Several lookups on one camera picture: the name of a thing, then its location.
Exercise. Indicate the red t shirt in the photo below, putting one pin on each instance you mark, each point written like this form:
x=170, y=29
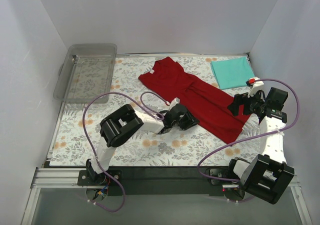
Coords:
x=205, y=102

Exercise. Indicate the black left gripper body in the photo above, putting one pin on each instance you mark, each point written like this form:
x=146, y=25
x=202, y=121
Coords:
x=188, y=120

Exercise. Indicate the folded teal t shirt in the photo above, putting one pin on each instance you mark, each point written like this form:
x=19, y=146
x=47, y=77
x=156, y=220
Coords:
x=232, y=73

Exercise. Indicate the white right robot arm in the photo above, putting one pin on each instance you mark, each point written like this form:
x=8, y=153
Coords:
x=268, y=175

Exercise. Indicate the floral tablecloth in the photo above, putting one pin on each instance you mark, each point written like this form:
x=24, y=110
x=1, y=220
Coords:
x=77, y=131

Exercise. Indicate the aluminium frame rail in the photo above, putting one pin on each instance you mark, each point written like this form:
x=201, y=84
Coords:
x=69, y=177

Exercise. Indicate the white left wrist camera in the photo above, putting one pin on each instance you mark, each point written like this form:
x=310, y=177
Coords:
x=173, y=103

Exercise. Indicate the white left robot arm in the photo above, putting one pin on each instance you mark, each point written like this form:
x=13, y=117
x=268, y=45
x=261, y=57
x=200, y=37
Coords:
x=118, y=127

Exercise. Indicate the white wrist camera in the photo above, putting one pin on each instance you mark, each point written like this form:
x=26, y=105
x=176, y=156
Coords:
x=173, y=103
x=255, y=85

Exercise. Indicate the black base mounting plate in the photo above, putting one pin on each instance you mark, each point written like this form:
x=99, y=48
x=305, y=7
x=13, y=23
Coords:
x=210, y=187

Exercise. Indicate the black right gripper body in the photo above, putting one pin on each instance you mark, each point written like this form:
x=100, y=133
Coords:
x=240, y=104

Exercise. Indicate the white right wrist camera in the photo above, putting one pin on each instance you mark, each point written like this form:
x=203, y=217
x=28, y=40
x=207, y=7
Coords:
x=255, y=85

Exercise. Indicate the clear plastic bin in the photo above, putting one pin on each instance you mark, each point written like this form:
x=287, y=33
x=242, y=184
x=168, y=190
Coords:
x=86, y=72

